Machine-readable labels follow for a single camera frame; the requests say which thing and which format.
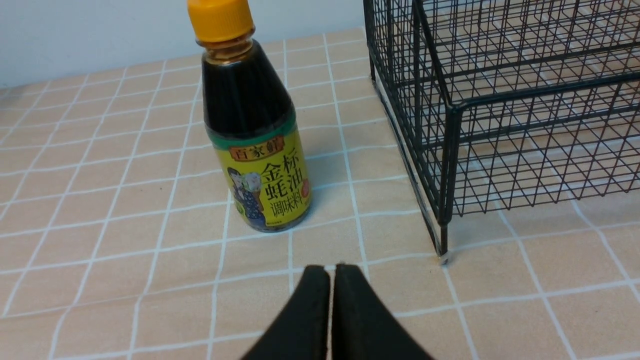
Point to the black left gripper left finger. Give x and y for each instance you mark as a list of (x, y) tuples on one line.
[(300, 331)]

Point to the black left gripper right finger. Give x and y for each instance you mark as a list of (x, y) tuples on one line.
[(362, 327)]

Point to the yellow-capped oyster sauce bottle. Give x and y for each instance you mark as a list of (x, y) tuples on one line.
[(250, 118)]

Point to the black wire mesh shelf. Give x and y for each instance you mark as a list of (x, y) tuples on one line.
[(501, 104)]

